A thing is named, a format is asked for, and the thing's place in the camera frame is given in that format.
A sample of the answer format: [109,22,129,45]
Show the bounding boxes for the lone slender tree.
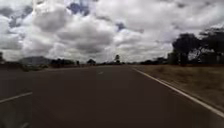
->
[114,54,121,65]

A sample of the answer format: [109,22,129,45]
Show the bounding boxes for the row of distant trees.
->
[139,56,169,66]

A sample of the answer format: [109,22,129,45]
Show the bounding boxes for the row of low trees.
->
[49,58,98,67]

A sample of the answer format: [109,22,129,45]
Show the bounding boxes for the group of tall trees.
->
[171,26,224,66]

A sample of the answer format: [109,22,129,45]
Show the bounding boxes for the distant hill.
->
[17,55,54,67]

